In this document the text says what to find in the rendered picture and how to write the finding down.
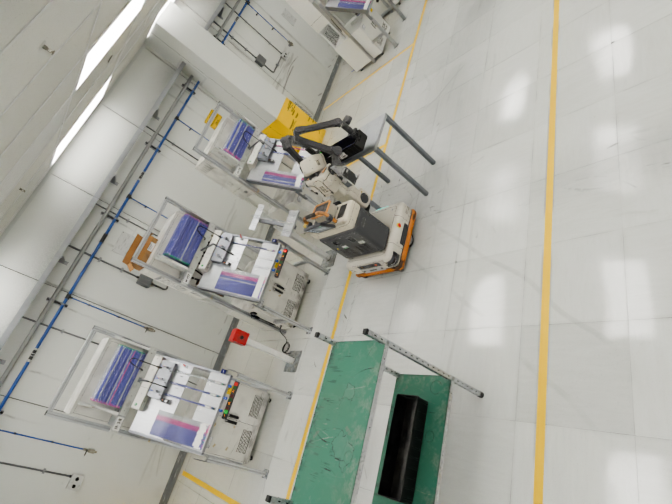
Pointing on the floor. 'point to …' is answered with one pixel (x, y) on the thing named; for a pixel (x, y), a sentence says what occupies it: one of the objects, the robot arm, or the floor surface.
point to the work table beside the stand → (386, 154)
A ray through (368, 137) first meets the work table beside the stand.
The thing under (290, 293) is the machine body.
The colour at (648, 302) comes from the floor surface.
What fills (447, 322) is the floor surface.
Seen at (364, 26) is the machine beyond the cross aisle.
